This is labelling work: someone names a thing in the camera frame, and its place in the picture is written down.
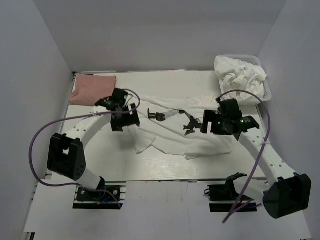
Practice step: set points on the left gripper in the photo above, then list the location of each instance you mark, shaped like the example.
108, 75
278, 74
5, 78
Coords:
131, 119

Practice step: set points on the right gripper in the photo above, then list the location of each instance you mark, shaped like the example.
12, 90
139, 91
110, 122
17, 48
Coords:
211, 116

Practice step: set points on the white t shirt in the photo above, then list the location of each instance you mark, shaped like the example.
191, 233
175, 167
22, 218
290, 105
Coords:
164, 122

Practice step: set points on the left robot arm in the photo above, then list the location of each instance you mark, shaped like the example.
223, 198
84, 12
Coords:
66, 154

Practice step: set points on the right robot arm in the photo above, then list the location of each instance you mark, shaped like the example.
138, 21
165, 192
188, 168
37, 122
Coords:
285, 192

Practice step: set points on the crumpled white shirts in basket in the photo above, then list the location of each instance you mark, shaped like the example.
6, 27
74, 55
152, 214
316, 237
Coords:
240, 76

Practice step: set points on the folded pink t shirt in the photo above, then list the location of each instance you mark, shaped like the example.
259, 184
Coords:
91, 88

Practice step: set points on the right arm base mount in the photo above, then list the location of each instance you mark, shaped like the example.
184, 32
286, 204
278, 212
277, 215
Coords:
221, 201

